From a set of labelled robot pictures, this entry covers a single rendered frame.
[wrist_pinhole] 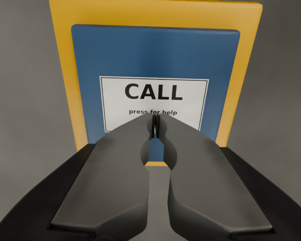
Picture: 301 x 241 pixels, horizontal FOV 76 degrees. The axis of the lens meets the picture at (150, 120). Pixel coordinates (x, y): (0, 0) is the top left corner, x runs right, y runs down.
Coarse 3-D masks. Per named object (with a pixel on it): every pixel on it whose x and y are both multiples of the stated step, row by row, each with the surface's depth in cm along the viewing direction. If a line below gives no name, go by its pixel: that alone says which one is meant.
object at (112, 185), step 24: (144, 120) 11; (96, 144) 9; (120, 144) 9; (144, 144) 9; (96, 168) 7; (120, 168) 7; (144, 168) 7; (72, 192) 6; (96, 192) 6; (120, 192) 6; (144, 192) 6; (72, 216) 6; (96, 216) 6; (120, 216) 6; (144, 216) 6; (120, 240) 6
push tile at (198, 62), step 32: (96, 32) 11; (128, 32) 11; (160, 32) 11; (192, 32) 11; (224, 32) 11; (96, 64) 12; (128, 64) 12; (160, 64) 12; (192, 64) 12; (224, 64) 12; (96, 96) 13; (128, 96) 13; (160, 96) 13; (192, 96) 13; (224, 96) 13; (96, 128) 14; (160, 160) 16
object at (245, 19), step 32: (64, 0) 11; (96, 0) 11; (128, 0) 11; (160, 0) 11; (192, 0) 12; (224, 0) 12; (64, 32) 12; (256, 32) 12; (64, 64) 13; (224, 128) 15
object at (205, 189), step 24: (168, 120) 11; (168, 144) 9; (192, 144) 9; (216, 144) 9; (192, 168) 7; (216, 168) 8; (168, 192) 8; (192, 192) 6; (216, 192) 6; (240, 192) 6; (192, 216) 6; (216, 216) 6; (240, 216) 6; (264, 216) 6; (192, 240) 6
